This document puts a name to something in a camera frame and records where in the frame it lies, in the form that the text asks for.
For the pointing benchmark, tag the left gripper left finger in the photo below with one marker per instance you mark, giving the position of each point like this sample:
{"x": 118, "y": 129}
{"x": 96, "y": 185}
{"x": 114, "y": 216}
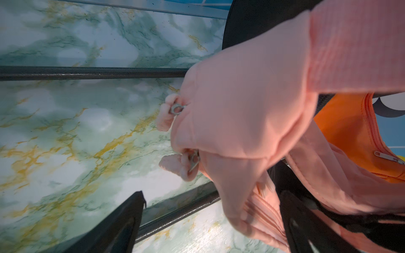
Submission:
{"x": 117, "y": 232}

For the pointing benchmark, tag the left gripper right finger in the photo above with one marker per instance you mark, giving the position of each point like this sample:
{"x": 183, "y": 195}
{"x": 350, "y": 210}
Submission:
{"x": 304, "y": 229}

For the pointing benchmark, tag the orange sling bag left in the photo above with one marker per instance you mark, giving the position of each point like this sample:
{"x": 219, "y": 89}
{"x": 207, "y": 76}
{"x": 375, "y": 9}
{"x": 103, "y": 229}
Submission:
{"x": 348, "y": 121}

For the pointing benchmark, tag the pink sling bag right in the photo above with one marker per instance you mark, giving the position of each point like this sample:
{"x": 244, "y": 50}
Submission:
{"x": 245, "y": 117}

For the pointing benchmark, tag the black clothes rack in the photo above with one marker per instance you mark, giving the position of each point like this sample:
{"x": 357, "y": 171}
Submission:
{"x": 76, "y": 142}

